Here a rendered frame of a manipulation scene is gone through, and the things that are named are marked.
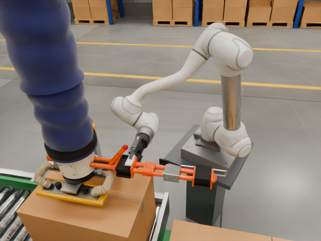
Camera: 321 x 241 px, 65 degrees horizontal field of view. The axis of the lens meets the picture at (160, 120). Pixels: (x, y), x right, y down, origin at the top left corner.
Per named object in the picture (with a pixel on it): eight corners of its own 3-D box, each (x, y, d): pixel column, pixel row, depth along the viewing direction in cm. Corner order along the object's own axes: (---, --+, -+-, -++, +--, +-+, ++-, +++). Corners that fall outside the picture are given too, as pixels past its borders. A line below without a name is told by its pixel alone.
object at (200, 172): (191, 186, 109) (192, 178, 106) (193, 174, 115) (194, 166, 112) (211, 189, 107) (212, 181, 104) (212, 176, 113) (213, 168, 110)
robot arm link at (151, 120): (149, 143, 142) (129, 130, 140) (155, 127, 154) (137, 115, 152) (159, 131, 135) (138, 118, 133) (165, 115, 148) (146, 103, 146)
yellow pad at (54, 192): (36, 195, 121) (32, 188, 118) (48, 180, 129) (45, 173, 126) (102, 207, 114) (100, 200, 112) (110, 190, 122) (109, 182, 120)
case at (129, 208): (40, 253, 149) (15, 211, 127) (75, 199, 181) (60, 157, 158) (136, 279, 136) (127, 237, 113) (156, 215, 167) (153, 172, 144)
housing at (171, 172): (163, 181, 112) (162, 174, 110) (165, 170, 118) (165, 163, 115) (178, 183, 111) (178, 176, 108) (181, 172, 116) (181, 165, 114)
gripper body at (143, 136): (149, 133, 130) (144, 144, 123) (150, 146, 135) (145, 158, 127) (135, 131, 132) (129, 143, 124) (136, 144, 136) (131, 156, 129)
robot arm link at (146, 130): (154, 140, 139) (151, 147, 135) (138, 138, 141) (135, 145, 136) (153, 126, 134) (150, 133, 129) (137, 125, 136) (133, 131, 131)
